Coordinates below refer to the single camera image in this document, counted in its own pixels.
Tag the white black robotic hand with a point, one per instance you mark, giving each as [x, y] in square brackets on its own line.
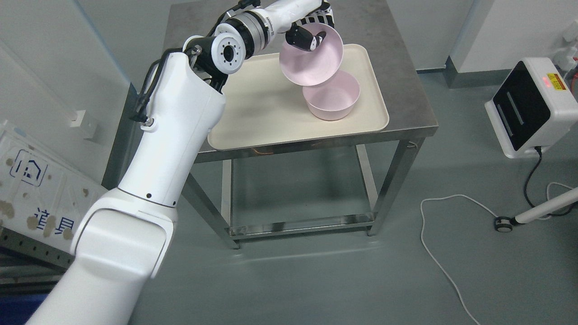
[308, 33]

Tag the pink bowl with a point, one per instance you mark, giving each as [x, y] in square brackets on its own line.
[313, 68]
[333, 99]

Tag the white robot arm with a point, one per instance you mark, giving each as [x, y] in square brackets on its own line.
[123, 238]

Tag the metal shelf rack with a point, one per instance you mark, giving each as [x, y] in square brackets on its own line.
[29, 266]

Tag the beige plastic tray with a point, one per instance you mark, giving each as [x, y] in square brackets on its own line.
[264, 108]

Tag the stainless steel table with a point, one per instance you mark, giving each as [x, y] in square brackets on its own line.
[411, 121]

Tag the white black box device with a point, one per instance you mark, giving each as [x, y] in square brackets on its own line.
[532, 108]

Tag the white stand leg with caster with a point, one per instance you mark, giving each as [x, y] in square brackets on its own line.
[505, 224]

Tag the white sign with blue letters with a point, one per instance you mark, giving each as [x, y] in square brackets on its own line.
[40, 196]

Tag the blue plastic bin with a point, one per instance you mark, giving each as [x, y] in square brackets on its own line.
[17, 309]

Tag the white wall socket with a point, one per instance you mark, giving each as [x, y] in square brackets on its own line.
[80, 120]

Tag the white wall outlet with plug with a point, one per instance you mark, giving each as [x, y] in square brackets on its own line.
[564, 58]

